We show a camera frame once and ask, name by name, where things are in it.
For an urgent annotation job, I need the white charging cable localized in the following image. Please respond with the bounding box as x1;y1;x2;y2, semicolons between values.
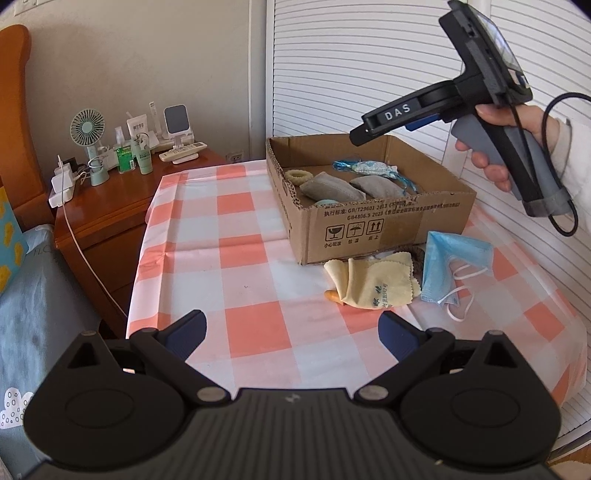
61;202;129;320

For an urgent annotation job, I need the person's right hand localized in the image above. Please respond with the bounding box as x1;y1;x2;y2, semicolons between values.
455;102;561;193

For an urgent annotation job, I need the blue cloud print bedding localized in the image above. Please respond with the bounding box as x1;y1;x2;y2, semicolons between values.
0;224;103;476

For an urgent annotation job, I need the wooden nightstand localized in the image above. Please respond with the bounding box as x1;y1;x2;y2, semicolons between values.
53;148;227;326

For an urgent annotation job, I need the pink white checked tablecloth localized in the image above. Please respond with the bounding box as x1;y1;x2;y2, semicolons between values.
126;159;589;407

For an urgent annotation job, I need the light blue face mask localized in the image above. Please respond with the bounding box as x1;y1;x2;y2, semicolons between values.
419;231;496;322

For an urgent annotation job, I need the brown cardboard box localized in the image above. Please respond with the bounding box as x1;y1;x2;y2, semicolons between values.
265;133;477;266

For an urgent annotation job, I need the green bottle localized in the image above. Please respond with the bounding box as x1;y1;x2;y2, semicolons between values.
115;141;135;174

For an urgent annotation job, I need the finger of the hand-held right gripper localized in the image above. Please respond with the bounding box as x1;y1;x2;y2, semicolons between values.
406;114;439;132
349;119;386;147

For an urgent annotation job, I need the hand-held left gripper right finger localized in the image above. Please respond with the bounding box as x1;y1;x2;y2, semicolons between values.
355;312;520;408

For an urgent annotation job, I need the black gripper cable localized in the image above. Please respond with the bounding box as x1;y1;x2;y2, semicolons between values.
508;92;591;237

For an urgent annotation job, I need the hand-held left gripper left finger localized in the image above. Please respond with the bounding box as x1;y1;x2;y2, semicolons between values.
67;310;232;408

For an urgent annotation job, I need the green cosmetic tube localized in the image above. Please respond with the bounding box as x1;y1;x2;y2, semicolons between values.
131;138;153;175

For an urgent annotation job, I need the cream fluffy scrunchie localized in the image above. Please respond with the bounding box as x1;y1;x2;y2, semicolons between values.
284;169;315;188

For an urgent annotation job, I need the small standing mirror screen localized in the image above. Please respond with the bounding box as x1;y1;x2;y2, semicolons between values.
164;104;195;147

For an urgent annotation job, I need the white power strip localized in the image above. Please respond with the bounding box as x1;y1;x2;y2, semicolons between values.
48;178;78;209

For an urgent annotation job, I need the pale yellow lens cloth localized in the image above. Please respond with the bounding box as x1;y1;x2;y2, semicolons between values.
346;251;422;311

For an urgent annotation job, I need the grey lace-edged pouch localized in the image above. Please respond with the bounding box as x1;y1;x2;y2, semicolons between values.
300;172;366;204

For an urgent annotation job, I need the wooden bed headboard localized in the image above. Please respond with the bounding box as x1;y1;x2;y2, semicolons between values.
0;24;55;229

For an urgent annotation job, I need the person's right forearm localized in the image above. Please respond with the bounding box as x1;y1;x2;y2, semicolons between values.
551;117;591;207

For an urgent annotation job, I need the dark brown knitted cloth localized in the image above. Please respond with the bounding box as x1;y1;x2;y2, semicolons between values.
406;247;428;283

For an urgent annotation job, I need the mint green desk fan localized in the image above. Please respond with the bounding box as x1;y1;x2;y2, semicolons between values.
70;108;110;186

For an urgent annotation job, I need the white charger plug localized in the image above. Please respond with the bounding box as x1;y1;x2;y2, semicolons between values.
53;156;75;191

